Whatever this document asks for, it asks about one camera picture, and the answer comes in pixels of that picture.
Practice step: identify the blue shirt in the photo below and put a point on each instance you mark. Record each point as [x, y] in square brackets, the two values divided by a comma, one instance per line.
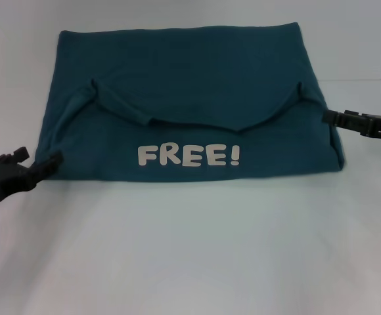
[184, 82]

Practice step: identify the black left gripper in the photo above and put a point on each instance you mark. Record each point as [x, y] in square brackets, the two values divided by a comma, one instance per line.
[6, 178]

